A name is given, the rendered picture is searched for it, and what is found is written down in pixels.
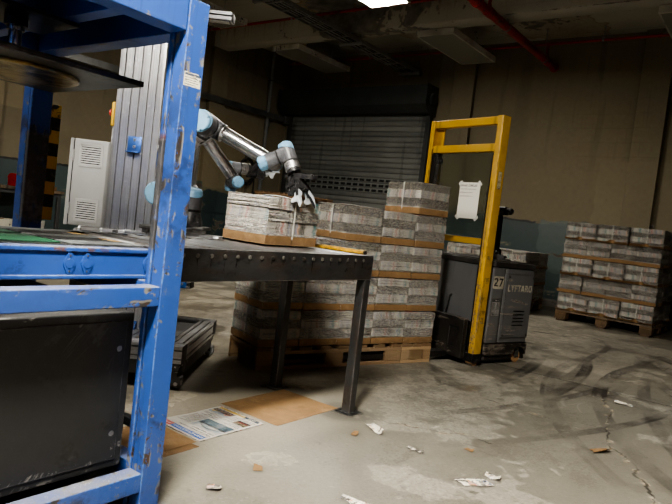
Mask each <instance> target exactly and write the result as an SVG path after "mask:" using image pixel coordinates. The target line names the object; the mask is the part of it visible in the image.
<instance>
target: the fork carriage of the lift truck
mask: <svg viewBox="0 0 672 504"><path fill-rule="evenodd" d="M431 312H434V313H436V314H435V320H434V323H433V327H432V328H433V331H432V341H431V342H429V343H431V348H440V349H443V350H446V354H448V355H451V356H454V357H457V358H461V357H462V358H464V352H465V344H466V337H467V329H468V321H469V318H465V317H462V316H458V315H454V314H450V313H446V312H443V311H439V310H436V311H431Z"/></svg>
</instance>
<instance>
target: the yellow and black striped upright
mask: <svg viewBox="0 0 672 504"><path fill-rule="evenodd" d="M61 109H62V106H59V105H54V104H52V112H51V123H50V134H49V145H48V155H47V166H46V177H45V188H44V199H43V209H42V219H46V220H51V216H52V207H53V197H54V186H55V176H56V165H57V154H58V144H59V133H60V122H61Z"/></svg>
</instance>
